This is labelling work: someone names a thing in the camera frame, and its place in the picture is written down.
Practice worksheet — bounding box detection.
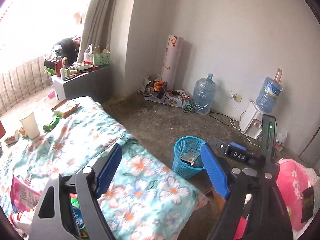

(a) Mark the floral teal quilt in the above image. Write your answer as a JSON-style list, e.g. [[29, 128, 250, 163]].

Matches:
[[0, 96, 209, 240]]

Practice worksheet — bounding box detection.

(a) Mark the white water dispenser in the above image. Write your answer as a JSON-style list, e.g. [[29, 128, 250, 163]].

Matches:
[[239, 100, 263, 140]]

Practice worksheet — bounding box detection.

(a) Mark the red thermos bottle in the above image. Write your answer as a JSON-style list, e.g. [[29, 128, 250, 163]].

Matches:
[[54, 57, 63, 77]]

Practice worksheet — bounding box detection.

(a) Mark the dark grey cabinet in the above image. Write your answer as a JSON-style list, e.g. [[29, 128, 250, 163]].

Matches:
[[52, 67, 112, 103]]

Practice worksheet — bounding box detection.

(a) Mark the blue plastic trash basket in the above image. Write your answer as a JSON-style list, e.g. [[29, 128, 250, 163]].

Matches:
[[172, 136, 206, 179]]

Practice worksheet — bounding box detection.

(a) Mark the black clothes pile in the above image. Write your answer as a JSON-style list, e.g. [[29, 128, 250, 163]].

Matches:
[[44, 38, 80, 69]]

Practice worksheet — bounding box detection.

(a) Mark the orange item pile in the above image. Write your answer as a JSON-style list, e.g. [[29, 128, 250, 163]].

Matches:
[[144, 80, 167, 99]]

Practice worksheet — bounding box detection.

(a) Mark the beige curtain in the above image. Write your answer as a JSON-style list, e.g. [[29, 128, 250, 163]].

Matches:
[[77, 0, 116, 62]]

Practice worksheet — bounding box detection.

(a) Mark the small wooden stool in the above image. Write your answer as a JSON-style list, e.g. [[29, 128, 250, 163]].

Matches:
[[204, 188, 226, 211]]

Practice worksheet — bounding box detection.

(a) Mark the wall power socket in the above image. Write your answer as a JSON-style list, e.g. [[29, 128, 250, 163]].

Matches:
[[229, 92, 242, 103]]

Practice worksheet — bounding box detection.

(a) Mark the green snack wrapper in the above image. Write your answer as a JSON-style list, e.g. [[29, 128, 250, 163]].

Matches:
[[43, 115, 61, 132]]

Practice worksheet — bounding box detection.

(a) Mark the red cardboard box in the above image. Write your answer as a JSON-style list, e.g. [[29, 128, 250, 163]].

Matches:
[[0, 122, 6, 139]]

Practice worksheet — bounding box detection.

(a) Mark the white plastic bag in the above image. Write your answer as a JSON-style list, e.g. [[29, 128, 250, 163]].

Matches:
[[275, 132, 288, 152]]

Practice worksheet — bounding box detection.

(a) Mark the pink rolled wallpaper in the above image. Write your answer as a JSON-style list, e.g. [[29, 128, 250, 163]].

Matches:
[[161, 35, 184, 90]]

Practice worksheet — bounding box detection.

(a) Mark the empty blue water jug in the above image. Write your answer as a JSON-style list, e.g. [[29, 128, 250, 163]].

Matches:
[[193, 73, 217, 115]]

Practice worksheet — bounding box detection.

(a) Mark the pink floral blanket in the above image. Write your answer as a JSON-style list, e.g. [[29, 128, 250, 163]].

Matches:
[[232, 158, 320, 240]]

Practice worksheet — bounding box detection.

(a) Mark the white paper cup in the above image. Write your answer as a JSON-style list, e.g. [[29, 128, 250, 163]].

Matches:
[[20, 112, 40, 139]]

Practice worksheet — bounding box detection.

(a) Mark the green plastic basket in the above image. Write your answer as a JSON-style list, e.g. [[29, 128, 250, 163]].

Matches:
[[93, 53, 111, 67]]

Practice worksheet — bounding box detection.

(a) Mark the blue jug on dispenser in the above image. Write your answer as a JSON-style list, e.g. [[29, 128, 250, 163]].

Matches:
[[255, 76, 283, 114]]

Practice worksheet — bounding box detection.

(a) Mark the white detergent bottle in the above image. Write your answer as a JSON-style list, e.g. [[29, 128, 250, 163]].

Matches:
[[83, 44, 94, 63]]

